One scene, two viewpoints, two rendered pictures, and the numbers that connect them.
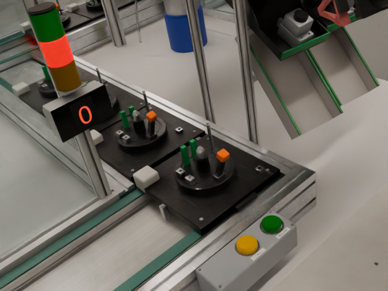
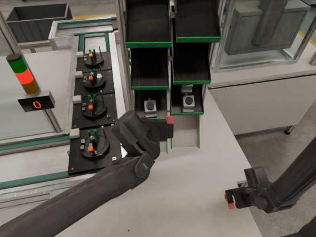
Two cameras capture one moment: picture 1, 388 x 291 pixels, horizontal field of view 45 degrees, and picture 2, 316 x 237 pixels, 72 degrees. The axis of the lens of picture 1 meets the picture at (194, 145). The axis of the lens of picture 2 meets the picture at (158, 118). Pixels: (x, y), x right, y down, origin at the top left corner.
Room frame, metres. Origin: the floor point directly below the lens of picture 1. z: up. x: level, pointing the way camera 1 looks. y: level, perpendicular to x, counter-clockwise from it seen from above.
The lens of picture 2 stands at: (0.40, -0.52, 1.84)
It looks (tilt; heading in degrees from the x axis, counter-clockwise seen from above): 48 degrees down; 22
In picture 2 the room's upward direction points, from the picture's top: straight up
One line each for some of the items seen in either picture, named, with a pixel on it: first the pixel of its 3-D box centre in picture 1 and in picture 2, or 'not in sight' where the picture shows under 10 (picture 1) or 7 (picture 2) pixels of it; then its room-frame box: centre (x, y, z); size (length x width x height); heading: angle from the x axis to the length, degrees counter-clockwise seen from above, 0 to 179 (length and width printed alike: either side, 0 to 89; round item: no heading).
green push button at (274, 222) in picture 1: (271, 225); not in sight; (0.65, -0.12, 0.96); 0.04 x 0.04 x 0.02
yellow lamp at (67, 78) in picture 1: (64, 74); (29, 85); (0.83, 0.21, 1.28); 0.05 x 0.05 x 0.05
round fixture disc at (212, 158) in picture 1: (204, 171); (94, 145); (0.84, -0.01, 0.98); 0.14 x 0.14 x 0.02
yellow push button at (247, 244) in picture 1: (247, 245); not in sight; (0.61, -0.06, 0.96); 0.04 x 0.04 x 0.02
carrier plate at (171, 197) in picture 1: (205, 178); (95, 147); (0.84, -0.01, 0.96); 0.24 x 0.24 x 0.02; 34
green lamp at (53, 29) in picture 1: (47, 23); (17, 63); (0.83, 0.21, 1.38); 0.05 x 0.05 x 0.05
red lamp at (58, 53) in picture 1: (56, 49); (23, 75); (0.83, 0.21, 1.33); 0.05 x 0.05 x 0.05
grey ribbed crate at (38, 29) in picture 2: not in sight; (42, 22); (2.20, 1.65, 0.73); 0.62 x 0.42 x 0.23; 124
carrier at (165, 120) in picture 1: (138, 123); (92, 104); (1.05, 0.13, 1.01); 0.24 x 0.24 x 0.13; 34
